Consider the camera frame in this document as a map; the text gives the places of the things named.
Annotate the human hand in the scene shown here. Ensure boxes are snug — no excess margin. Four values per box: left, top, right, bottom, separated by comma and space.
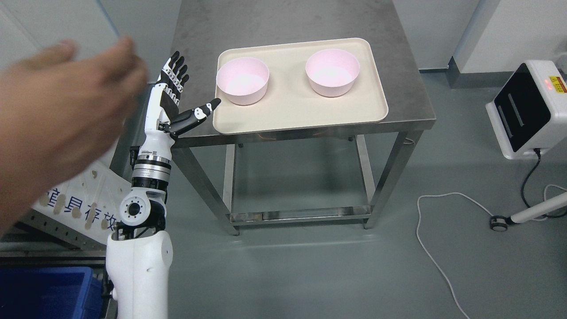
0, 36, 148, 233

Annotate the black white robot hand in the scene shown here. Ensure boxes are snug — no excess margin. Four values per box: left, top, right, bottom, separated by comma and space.
144, 51, 221, 140

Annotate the pink bowl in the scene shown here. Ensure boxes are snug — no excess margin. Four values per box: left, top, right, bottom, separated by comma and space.
304, 48, 361, 98
215, 57, 271, 105

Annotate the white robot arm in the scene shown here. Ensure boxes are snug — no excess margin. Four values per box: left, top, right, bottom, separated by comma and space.
106, 128, 174, 319

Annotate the white sign with characters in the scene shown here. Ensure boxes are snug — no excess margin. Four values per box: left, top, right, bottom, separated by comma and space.
32, 161, 130, 245

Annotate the beige plastic tray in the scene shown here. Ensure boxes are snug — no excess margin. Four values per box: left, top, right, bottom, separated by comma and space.
213, 38, 388, 135

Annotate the blue bin lower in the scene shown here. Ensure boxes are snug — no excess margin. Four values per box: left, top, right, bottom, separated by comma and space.
0, 267, 103, 319

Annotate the white wheeled stand leg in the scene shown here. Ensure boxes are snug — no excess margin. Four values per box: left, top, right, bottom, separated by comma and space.
489, 193, 567, 232

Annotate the white black machine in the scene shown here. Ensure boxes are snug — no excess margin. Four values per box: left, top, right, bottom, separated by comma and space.
485, 60, 567, 160

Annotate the white cable on floor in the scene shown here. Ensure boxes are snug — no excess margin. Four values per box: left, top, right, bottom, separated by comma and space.
416, 184, 567, 319

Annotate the black power cable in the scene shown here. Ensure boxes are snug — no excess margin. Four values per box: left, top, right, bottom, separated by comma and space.
520, 148, 567, 218

